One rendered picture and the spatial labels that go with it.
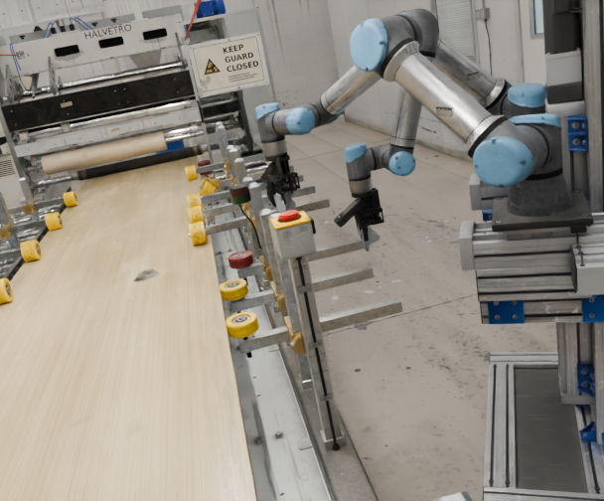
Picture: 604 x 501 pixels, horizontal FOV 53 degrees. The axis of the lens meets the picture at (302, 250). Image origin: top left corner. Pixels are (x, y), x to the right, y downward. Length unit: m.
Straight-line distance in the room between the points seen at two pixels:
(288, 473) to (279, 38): 9.49
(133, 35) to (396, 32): 3.10
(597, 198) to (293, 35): 9.15
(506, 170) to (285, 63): 9.31
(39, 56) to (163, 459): 3.68
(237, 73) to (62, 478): 3.30
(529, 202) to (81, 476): 1.13
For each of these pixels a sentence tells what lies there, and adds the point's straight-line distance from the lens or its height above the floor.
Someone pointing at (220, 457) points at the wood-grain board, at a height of 0.90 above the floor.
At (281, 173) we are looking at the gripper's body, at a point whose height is 1.16.
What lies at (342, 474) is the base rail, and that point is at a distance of 1.33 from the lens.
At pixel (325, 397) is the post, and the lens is 1.32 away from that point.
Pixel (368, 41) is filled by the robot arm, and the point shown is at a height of 1.50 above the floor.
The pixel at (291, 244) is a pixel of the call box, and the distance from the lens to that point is 1.15.
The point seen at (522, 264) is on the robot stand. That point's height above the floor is 0.91.
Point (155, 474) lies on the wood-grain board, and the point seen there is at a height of 0.90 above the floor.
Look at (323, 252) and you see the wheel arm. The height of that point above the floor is 0.85.
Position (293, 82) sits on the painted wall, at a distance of 10.64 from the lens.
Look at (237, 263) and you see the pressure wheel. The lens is 2.00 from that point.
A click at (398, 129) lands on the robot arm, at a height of 1.23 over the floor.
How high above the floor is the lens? 1.55
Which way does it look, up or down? 19 degrees down
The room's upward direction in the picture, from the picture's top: 11 degrees counter-clockwise
